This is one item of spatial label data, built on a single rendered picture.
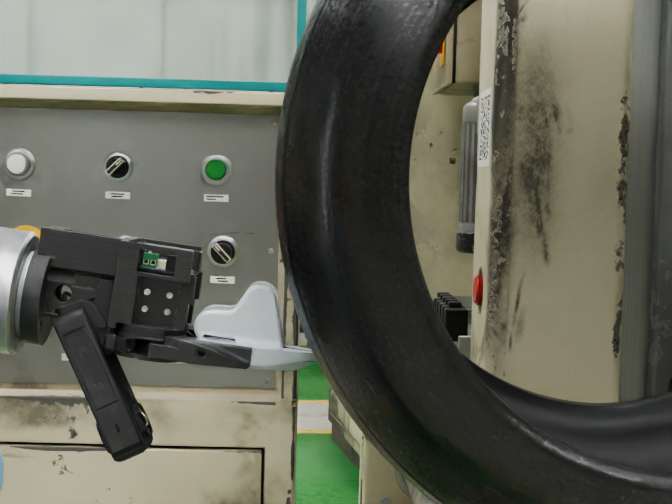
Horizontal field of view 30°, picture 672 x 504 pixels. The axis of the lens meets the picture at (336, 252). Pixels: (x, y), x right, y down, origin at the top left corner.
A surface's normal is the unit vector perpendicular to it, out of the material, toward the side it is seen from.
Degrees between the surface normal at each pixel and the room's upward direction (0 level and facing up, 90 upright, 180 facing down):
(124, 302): 90
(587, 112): 90
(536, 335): 90
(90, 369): 87
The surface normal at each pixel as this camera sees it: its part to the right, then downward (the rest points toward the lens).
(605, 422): 0.02, -0.13
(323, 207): -0.72, 0.07
